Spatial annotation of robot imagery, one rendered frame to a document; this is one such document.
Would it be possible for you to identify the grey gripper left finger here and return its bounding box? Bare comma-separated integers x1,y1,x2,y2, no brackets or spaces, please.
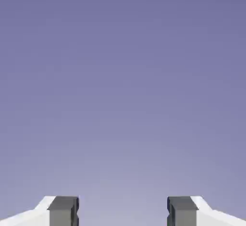
0,195,80,226

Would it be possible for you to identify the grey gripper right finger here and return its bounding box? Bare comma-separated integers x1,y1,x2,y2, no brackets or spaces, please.
166,195,246,226

